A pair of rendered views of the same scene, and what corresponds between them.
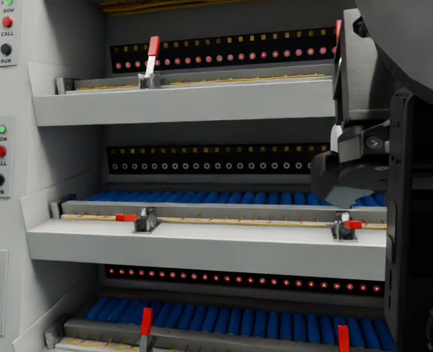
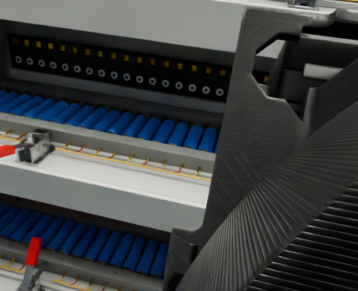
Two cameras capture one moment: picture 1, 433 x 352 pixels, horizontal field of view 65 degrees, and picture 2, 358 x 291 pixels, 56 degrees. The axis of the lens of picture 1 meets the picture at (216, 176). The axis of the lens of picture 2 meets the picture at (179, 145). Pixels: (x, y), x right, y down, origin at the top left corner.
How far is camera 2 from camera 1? 0.13 m
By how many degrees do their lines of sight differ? 16
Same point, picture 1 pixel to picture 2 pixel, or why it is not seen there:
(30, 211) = not seen: outside the picture
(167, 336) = (58, 263)
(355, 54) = (240, 137)
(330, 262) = not seen: hidden behind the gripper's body
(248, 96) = (171, 11)
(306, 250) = not seen: hidden behind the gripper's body
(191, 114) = (94, 23)
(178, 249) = (67, 190)
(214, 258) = (107, 205)
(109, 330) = not seen: outside the picture
